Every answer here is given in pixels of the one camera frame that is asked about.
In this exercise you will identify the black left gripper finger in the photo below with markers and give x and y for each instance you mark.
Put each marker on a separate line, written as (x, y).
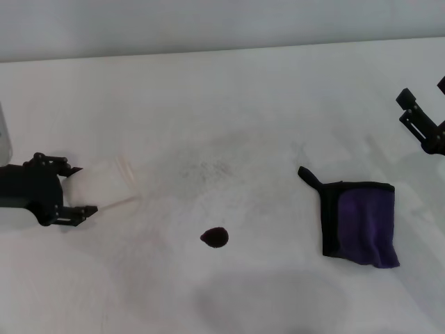
(74, 213)
(52, 161)

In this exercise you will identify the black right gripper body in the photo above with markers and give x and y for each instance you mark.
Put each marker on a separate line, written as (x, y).
(437, 142)

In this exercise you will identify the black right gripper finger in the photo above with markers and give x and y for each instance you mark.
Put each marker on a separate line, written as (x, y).
(417, 116)
(442, 85)

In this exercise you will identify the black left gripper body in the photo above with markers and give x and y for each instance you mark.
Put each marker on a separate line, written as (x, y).
(31, 188)

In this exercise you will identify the purple rag with black trim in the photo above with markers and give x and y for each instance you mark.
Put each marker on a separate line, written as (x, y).
(365, 222)

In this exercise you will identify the white paper cup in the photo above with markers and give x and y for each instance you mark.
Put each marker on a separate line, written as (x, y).
(101, 184)

